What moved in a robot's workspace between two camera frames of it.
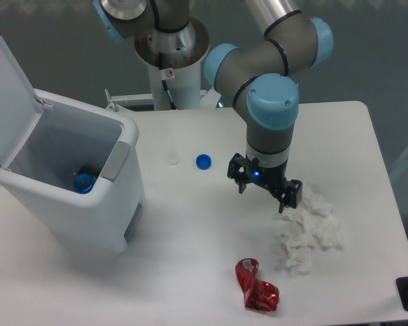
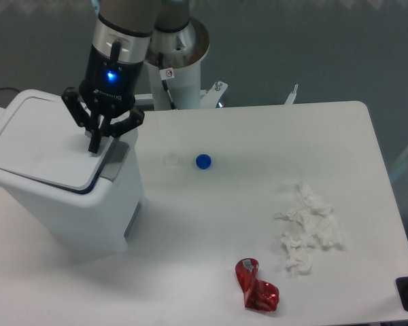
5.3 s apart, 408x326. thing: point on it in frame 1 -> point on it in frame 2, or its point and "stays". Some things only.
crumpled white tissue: x=310 y=226 stays
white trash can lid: x=13 y=109 -> x=41 y=141
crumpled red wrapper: x=258 y=295 stays
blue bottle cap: x=203 y=161 stays
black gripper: x=241 y=170 -> x=109 y=88
